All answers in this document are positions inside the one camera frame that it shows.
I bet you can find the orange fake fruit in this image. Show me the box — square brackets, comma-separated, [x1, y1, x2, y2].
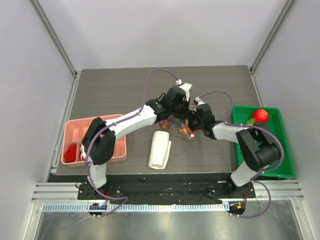
[177, 125, 192, 138]

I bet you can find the clear zip top bag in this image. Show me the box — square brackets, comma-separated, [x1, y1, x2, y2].
[158, 109, 195, 140]

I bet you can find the green fake lettuce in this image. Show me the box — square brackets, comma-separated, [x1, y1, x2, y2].
[246, 117, 257, 125]

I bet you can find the red fake tomato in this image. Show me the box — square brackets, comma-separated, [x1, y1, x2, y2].
[252, 109, 269, 123]

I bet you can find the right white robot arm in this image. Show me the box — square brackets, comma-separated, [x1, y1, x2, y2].
[187, 103, 285, 198]

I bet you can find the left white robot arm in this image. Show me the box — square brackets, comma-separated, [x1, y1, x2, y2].
[81, 83, 192, 200]

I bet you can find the dark red fake fruit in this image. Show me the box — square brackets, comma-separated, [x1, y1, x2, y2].
[158, 118, 174, 130]

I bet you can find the green plastic bin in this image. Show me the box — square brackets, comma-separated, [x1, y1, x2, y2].
[231, 105, 296, 179]

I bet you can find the rolled white towel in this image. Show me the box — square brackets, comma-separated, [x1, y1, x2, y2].
[148, 130, 172, 170]

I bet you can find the pink divided organizer tray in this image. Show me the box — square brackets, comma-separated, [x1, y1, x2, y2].
[60, 117, 127, 168]

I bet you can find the red white small item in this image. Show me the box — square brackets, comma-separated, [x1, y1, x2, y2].
[79, 145, 86, 161]

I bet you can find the red cloth left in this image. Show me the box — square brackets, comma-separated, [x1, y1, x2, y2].
[63, 144, 77, 163]

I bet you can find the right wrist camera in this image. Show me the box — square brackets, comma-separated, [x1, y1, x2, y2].
[193, 96, 205, 106]

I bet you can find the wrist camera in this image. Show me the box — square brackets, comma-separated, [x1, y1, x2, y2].
[193, 96, 205, 106]
[175, 79, 193, 102]

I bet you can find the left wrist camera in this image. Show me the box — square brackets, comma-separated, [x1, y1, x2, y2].
[175, 79, 193, 102]

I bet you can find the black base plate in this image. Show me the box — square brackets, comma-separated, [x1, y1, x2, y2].
[48, 173, 256, 205]

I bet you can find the right aluminium frame post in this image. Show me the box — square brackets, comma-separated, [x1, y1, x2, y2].
[248, 0, 298, 75]

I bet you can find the aluminium frame post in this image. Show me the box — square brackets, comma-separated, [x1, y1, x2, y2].
[248, 0, 298, 75]
[29, 0, 78, 78]

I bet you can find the left aluminium frame post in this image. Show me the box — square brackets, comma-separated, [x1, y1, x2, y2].
[29, 0, 78, 78]

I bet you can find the perforated metal rail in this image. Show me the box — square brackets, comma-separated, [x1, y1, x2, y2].
[42, 202, 230, 213]

